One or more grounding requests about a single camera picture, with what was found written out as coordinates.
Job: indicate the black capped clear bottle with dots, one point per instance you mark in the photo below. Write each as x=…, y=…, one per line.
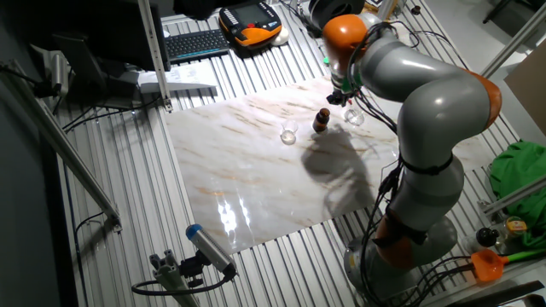
x=486, y=236

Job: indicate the orange black teach pendant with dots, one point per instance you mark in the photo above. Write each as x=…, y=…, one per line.
x=256, y=25

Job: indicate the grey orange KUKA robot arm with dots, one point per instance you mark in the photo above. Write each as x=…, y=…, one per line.
x=443, y=106

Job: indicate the black computer keyboard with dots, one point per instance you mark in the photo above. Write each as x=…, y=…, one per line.
x=196, y=44

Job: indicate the silver cylinder device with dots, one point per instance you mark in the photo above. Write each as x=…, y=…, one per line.
x=59, y=72

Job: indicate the green cloth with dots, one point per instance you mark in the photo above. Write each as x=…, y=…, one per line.
x=520, y=170

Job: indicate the grey camera mount profile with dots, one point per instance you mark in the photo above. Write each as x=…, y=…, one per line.
x=170, y=277

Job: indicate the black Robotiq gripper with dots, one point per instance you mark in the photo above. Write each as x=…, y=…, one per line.
x=339, y=98

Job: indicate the silver camera with blue cap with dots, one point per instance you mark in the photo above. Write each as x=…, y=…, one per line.
x=209, y=247

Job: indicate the black round spool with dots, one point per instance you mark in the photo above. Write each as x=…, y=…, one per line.
x=337, y=13

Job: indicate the aluminium frame bar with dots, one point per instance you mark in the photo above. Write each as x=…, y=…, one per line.
x=512, y=42
x=516, y=194

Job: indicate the white paper sheet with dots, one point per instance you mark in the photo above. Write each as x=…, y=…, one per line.
x=183, y=79

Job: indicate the tall clear glass beaker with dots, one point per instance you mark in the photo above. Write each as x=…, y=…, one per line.
x=354, y=117

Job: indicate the yellow lidded small jar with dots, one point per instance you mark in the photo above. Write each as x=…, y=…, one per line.
x=516, y=226

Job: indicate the aluminium profile beside monitor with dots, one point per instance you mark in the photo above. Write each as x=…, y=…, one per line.
x=154, y=51

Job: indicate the white marble pattern mat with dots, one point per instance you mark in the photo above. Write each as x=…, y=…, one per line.
x=256, y=170

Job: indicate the brown glass bottle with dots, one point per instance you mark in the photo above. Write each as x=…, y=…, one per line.
x=321, y=123

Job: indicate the short clear glass beaker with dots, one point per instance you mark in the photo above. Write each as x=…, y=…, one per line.
x=288, y=134

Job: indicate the brown cardboard sheet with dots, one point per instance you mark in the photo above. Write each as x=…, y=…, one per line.
x=529, y=94

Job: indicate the black computer monitor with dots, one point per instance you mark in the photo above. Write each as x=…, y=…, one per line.
x=106, y=30

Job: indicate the orange plastic funnel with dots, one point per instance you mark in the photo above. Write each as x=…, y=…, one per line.
x=488, y=264

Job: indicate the long diagonal aluminium bar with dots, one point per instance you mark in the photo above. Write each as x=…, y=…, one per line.
x=64, y=145

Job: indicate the white rounded mouse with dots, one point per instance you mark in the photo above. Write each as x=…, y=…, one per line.
x=281, y=38

